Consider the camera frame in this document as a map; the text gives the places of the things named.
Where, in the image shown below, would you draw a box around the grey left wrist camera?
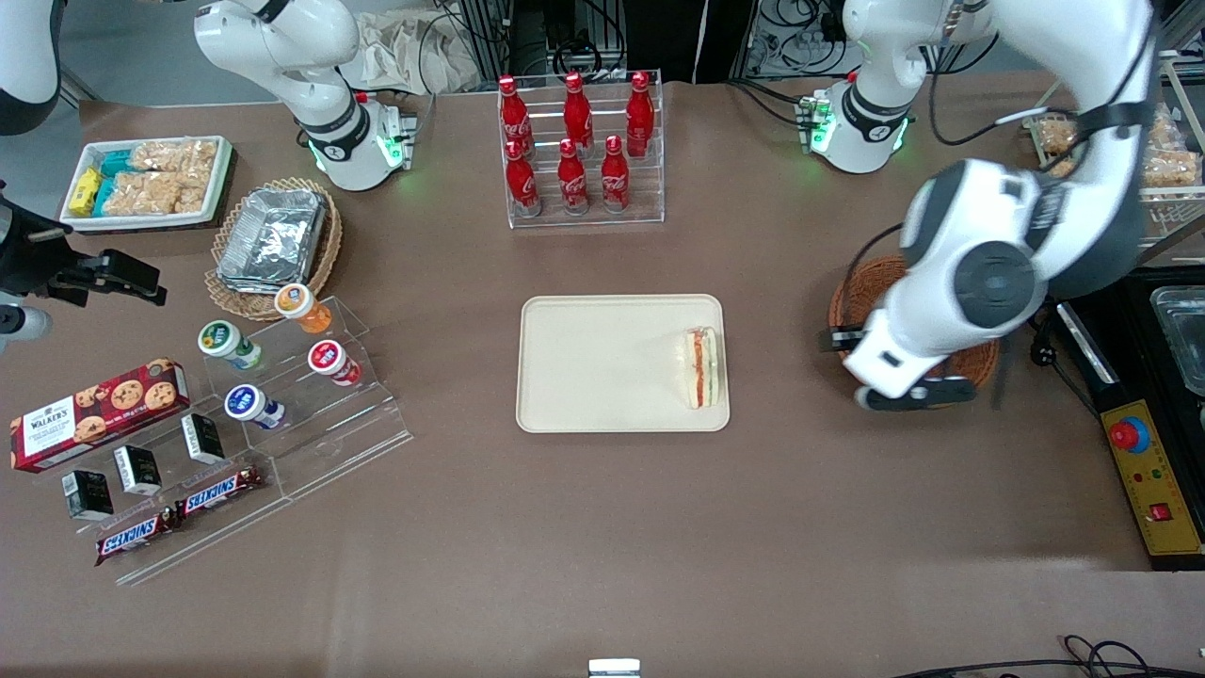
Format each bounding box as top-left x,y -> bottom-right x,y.
855,375 -> 978,412

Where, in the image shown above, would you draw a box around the blue gum jar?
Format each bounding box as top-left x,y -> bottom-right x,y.
224,384 -> 286,430

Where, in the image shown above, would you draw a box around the crumpled beige cloth bag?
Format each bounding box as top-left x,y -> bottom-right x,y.
339,9 -> 481,95

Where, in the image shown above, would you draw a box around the aluminium profile equipment frame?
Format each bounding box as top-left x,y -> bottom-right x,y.
452,0 -> 848,84

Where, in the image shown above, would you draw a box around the light tan wicker basket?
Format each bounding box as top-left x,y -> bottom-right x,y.
204,177 -> 344,322

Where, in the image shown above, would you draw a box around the clear acrylic bottle rack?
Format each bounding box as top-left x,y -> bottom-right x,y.
497,68 -> 666,230

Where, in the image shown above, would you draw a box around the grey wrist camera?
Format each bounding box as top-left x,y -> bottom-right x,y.
0,306 -> 50,342
855,375 -> 978,412

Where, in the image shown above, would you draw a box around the white wire shelf rack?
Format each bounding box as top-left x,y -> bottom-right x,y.
1022,50 -> 1205,251

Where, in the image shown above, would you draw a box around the red emergency stop button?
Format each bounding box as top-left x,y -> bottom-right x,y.
1108,414 -> 1151,456

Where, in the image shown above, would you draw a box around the white rectangular snack tray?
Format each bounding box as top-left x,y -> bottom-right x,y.
59,135 -> 236,233

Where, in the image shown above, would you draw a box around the Snickers chocolate bar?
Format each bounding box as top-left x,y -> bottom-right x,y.
94,508 -> 180,567
174,464 -> 265,521

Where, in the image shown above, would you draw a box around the black coiled power cable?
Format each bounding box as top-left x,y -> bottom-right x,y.
1029,301 -> 1071,370

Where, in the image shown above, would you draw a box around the red gum jar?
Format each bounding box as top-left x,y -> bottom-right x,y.
308,340 -> 362,387

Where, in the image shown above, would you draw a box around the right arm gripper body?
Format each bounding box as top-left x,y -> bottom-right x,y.
0,184 -> 59,295

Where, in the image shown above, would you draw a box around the small black carton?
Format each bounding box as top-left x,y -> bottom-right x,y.
61,469 -> 115,522
113,444 -> 163,497
181,412 -> 226,465

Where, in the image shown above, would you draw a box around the black arm base cables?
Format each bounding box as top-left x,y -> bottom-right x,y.
725,78 -> 820,128

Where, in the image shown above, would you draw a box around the triangle sandwich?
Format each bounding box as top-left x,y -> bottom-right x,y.
684,327 -> 722,410

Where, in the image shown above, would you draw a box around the yellow control box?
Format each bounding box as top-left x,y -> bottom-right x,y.
1100,400 -> 1205,558

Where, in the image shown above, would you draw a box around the brown round wicker basket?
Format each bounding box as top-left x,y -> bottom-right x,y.
828,254 -> 1001,389

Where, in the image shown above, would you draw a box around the silver foil food container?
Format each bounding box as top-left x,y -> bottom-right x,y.
217,188 -> 329,291

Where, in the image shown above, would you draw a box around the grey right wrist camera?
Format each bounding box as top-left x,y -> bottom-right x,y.
0,306 -> 50,342

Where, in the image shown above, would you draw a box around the orange gum jar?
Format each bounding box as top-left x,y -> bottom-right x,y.
274,283 -> 333,335

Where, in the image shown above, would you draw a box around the beige plastic serving tray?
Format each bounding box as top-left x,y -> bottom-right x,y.
516,294 -> 731,434

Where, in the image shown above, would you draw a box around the green gum jar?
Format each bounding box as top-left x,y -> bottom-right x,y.
198,320 -> 265,371

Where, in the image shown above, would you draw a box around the red Walkers cookie box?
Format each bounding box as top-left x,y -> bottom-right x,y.
9,358 -> 191,474

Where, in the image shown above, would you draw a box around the red cola bottle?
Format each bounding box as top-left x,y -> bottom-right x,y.
600,135 -> 632,215
625,71 -> 656,159
497,75 -> 536,156
505,139 -> 543,219
556,138 -> 590,218
562,72 -> 595,152

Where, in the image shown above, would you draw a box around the clear acrylic stepped stand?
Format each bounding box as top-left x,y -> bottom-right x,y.
33,405 -> 293,587
201,295 -> 415,502

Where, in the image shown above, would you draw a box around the black cable on table edge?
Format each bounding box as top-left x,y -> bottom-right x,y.
890,636 -> 1205,678

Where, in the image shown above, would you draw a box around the clear plastic container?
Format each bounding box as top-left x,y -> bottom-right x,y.
1150,285 -> 1205,396

